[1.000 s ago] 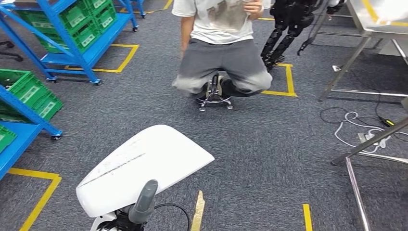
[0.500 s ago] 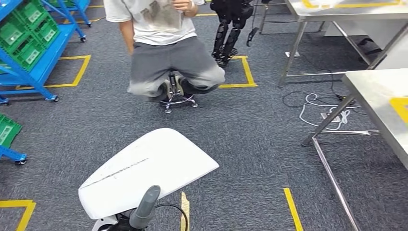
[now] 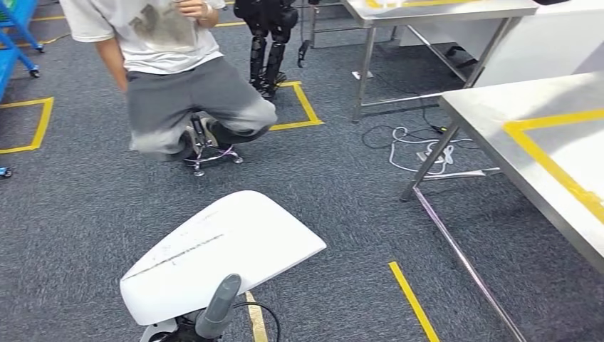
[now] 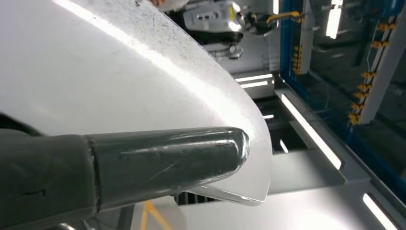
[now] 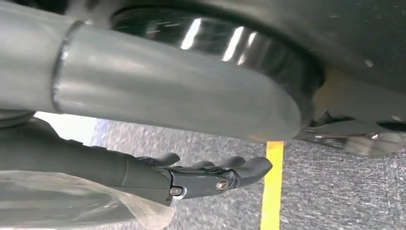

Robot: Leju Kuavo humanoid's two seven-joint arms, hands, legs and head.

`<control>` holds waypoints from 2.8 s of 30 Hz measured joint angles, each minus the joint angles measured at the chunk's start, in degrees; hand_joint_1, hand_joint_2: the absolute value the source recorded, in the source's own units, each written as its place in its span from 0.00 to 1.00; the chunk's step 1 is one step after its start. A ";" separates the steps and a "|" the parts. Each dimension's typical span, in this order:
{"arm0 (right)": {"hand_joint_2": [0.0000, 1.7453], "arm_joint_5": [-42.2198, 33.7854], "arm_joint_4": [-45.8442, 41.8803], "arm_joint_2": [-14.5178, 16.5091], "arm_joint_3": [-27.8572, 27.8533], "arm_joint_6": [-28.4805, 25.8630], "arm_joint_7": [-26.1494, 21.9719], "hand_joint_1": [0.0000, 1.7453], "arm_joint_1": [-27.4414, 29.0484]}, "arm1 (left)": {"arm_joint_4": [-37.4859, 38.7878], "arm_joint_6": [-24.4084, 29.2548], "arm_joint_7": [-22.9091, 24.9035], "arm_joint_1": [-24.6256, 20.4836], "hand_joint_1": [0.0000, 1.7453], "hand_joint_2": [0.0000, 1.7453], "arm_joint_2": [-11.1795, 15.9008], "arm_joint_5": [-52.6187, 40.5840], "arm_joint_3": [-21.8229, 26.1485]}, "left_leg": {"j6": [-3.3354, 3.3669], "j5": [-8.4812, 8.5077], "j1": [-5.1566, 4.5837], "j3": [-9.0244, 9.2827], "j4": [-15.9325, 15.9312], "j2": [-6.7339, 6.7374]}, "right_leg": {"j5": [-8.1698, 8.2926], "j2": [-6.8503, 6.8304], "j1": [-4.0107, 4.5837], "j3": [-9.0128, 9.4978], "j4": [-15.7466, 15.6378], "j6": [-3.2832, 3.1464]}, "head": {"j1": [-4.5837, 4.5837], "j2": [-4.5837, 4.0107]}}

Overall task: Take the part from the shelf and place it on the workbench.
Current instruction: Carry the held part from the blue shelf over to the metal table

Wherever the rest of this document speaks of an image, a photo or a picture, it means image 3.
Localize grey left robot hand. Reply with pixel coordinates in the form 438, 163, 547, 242
194, 274, 242, 340

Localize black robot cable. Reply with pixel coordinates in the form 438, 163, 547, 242
231, 301, 281, 342

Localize person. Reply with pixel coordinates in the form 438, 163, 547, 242
58, 0, 279, 159

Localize yellow floor tape strip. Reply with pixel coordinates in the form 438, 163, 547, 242
244, 290, 270, 342

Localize white floor cable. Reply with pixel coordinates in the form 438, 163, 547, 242
387, 125, 475, 175

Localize white curved plastic part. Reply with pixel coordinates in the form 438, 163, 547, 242
119, 190, 328, 326

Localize stainless steel table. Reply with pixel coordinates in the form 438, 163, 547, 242
339, 0, 540, 125

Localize black humanoid robot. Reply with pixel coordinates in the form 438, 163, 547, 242
232, 0, 313, 100

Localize stainless steel workbench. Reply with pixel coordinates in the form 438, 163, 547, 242
398, 71, 604, 342

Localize yellow tape square outline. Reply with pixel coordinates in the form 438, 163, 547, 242
0, 96, 55, 155
269, 81, 325, 132

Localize black floor cable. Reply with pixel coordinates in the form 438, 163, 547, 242
360, 101, 449, 151

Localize chrome rolling stool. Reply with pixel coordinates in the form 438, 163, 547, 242
181, 113, 245, 178

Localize white power strip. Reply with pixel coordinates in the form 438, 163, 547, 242
415, 148, 455, 165

